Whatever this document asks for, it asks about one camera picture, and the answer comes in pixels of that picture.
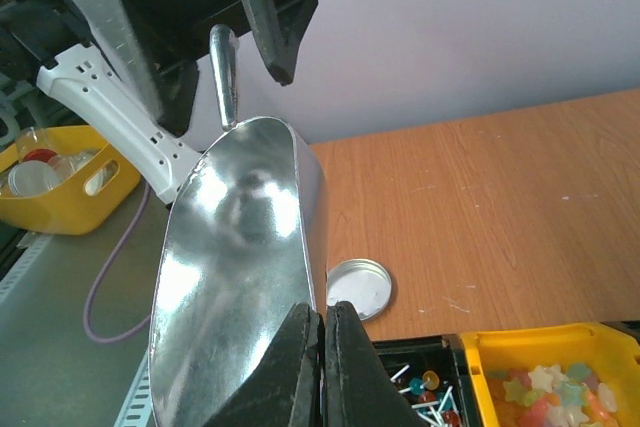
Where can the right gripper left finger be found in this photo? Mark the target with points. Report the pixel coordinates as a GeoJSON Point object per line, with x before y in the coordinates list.
{"type": "Point", "coordinates": [284, 389]}

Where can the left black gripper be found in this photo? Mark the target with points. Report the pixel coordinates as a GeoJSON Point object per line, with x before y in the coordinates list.
{"type": "Point", "coordinates": [157, 44]}

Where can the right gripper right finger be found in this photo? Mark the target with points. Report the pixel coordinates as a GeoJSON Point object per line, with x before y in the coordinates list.
{"type": "Point", "coordinates": [358, 391]}

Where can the metal scoop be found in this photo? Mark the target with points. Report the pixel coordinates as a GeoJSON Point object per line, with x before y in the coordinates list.
{"type": "Point", "coordinates": [246, 240]}

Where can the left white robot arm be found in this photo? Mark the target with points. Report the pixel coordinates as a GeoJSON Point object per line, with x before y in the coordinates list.
{"type": "Point", "coordinates": [50, 44]}

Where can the black lollipop bin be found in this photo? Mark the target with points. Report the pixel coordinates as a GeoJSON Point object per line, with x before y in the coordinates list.
{"type": "Point", "coordinates": [432, 375]}

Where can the round metal lid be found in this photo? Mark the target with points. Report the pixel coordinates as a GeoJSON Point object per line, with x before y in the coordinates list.
{"type": "Point", "coordinates": [364, 283]}

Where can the yellow star candy bin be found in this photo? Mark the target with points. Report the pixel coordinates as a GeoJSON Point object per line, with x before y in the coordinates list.
{"type": "Point", "coordinates": [584, 374]}

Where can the yellow storage basket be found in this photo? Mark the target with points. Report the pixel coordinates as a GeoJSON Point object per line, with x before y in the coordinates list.
{"type": "Point", "coordinates": [81, 202]}

